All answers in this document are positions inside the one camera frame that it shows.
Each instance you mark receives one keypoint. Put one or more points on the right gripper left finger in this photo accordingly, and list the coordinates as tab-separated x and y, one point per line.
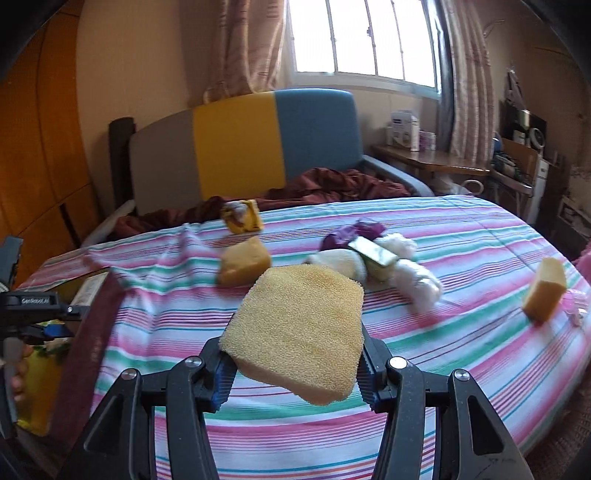
118	441

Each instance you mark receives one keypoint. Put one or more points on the yellow sponge block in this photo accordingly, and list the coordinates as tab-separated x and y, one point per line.
299	327
546	290

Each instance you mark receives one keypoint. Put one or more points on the large yellow sponge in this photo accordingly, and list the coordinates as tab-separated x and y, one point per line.
243	263

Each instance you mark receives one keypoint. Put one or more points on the purple snack packet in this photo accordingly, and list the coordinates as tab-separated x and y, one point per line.
340	238

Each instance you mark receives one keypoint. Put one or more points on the gold cardboard box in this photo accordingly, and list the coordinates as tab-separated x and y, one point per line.
62	372

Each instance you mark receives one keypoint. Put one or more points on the wooden wardrobe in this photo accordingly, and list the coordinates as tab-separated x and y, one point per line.
47	196

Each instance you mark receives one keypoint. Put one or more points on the striped bed sheet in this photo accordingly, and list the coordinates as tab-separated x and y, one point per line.
485	257

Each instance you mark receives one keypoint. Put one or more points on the pink quilt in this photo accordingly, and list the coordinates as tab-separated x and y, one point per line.
576	303

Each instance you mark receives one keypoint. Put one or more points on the cream rolled towel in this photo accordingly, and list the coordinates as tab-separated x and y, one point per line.
345	261

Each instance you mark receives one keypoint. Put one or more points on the grey yellow blue headboard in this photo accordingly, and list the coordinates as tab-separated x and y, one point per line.
241	147

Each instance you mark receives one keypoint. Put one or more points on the wooden desk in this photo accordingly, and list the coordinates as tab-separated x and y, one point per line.
430	161

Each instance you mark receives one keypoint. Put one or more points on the maroon blanket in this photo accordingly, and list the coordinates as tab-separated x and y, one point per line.
316	186

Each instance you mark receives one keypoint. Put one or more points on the white appliance box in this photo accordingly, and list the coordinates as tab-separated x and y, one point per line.
403	130

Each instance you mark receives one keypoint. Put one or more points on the pink curtain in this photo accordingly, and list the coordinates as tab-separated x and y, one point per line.
247	48

